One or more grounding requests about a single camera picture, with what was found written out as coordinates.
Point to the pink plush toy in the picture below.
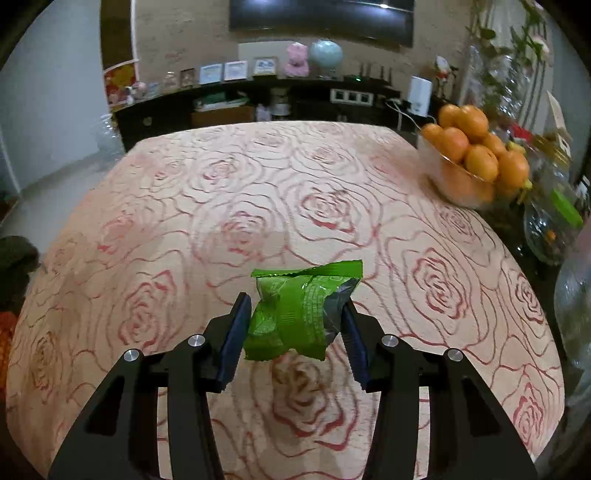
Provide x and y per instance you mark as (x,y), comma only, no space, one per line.
(295,60)

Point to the pile of oranges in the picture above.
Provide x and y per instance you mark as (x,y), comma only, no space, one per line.
(471,134)

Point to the large clear water bottle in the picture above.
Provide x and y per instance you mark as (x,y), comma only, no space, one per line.
(108,136)

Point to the white toy robot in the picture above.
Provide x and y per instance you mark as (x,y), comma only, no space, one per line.
(134,93)

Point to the brown wooden drawer box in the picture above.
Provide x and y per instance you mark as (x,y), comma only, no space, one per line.
(221,115)

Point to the green papers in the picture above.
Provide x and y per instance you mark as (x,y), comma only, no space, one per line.
(221,100)

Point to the beige curtain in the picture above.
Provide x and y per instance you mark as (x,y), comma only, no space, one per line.
(508,27)

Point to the black flat television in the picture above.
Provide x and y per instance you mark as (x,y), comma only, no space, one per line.
(323,18)

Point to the rose patterned tablecloth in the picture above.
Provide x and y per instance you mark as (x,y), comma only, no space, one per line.
(277,198)

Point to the glass dome ornament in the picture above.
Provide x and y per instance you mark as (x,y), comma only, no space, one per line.
(169,81)

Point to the stacked round jars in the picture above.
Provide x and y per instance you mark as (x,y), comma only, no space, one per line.
(280,101)

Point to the artificial flowers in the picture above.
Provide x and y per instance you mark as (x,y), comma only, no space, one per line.
(494,69)

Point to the dark television cabinet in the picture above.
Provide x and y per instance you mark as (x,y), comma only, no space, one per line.
(157,120)

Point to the white power strip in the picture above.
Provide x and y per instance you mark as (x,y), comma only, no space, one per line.
(351,96)

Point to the red festive wall poster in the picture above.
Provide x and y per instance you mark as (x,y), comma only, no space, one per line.
(120,83)

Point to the large clear glass vase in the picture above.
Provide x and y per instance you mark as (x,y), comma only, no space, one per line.
(575,314)

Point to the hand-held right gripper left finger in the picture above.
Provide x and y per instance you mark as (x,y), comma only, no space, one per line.
(231,350)

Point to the black router with antennas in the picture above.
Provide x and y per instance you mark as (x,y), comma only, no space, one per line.
(369,77)

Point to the small dark picture frame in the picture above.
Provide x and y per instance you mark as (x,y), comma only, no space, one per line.
(187,78)

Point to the glass bowl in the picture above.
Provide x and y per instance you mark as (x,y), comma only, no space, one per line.
(461,196)

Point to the green snack wrapper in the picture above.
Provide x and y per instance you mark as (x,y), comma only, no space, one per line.
(295,314)

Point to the white upright box device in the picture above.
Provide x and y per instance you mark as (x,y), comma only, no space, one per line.
(420,94)

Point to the red white doll figure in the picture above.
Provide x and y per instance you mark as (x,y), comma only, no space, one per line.
(444,69)

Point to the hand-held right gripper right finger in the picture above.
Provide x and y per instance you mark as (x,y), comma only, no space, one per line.
(356,355)

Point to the white picture frame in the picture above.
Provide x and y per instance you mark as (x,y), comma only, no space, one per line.
(211,74)
(265,66)
(236,70)

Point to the glass jar with green label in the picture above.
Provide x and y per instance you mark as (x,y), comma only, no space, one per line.
(554,221)

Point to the light blue globe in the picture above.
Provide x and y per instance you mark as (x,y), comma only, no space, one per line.
(325,55)

